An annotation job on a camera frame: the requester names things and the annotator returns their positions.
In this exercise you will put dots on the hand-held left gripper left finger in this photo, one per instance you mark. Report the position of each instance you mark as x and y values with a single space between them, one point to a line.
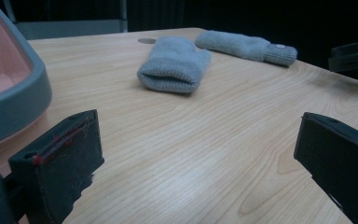
59 174

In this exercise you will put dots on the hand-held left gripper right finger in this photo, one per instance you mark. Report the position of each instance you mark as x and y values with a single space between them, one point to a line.
338 158

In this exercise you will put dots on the pink basin with grey rim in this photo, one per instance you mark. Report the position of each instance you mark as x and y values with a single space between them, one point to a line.
6 81

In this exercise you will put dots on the grey sock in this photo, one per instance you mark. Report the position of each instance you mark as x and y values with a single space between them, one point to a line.
245 46
175 63

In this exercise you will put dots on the grey metal chair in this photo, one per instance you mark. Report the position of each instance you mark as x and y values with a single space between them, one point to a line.
71 26

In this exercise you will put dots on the round grey table cap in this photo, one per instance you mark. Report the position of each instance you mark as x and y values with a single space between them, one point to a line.
146 40

